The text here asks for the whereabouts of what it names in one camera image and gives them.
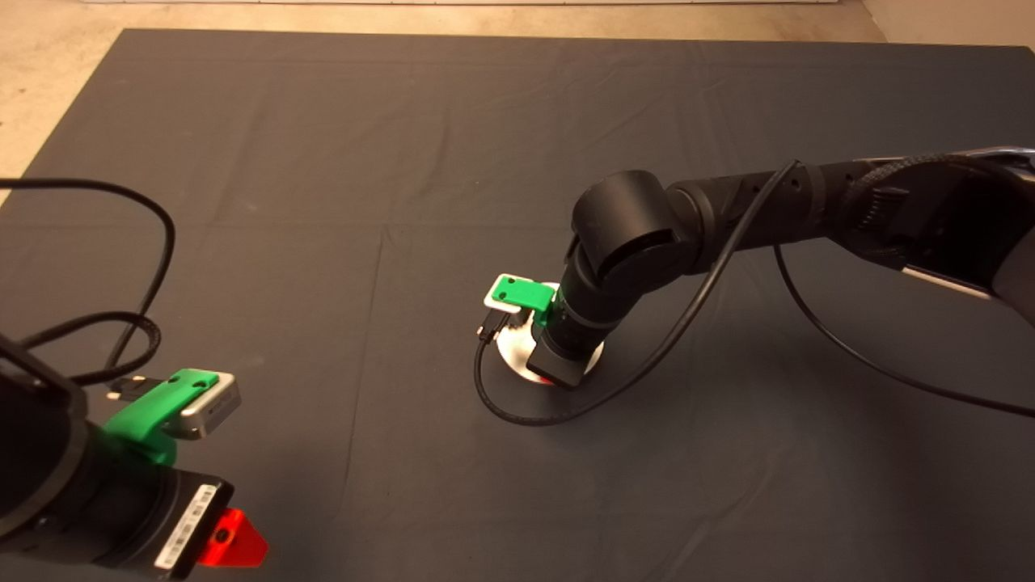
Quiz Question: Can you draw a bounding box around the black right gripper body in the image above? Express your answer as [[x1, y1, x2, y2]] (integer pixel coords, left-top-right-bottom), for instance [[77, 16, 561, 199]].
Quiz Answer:
[[527, 330, 599, 389]]

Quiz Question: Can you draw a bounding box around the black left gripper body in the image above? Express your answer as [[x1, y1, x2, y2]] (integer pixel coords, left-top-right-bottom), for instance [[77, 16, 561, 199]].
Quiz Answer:
[[63, 465, 234, 580]]

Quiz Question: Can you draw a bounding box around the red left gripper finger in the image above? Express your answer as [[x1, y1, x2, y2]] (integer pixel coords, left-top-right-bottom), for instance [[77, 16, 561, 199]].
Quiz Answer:
[[199, 507, 269, 567]]

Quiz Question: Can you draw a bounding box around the round metal carrier plate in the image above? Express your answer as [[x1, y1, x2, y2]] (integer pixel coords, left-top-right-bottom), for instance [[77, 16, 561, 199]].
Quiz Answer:
[[496, 281, 606, 385]]

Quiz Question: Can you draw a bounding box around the dark grey table cloth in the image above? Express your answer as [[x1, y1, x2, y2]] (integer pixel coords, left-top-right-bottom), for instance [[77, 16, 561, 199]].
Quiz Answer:
[[0, 31, 1035, 582]]

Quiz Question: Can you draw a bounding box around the green right camera mount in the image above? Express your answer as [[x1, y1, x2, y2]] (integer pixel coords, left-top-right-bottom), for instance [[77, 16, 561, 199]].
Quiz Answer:
[[491, 275, 560, 328]]

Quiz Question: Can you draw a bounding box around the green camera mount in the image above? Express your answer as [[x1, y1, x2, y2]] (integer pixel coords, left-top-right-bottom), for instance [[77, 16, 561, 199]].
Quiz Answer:
[[491, 275, 560, 328], [103, 369, 221, 467]]

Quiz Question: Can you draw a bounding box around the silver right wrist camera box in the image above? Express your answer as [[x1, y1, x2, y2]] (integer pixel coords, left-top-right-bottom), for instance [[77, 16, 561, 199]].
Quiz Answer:
[[484, 279, 528, 314]]

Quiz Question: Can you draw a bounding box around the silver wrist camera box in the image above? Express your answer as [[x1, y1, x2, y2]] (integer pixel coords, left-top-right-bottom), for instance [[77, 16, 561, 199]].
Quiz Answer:
[[484, 279, 528, 314], [180, 373, 242, 440]]

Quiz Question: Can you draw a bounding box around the green left camera mount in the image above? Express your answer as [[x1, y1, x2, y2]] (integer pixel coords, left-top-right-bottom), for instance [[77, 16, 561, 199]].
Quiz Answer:
[[103, 369, 221, 467]]

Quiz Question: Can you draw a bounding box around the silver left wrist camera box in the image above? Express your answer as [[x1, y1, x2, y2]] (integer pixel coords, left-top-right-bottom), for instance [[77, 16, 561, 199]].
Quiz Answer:
[[180, 373, 242, 440]]

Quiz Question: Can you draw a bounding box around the black left camera cable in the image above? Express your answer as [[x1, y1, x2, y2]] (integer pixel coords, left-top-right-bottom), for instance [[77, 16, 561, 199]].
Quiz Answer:
[[0, 178, 177, 399]]

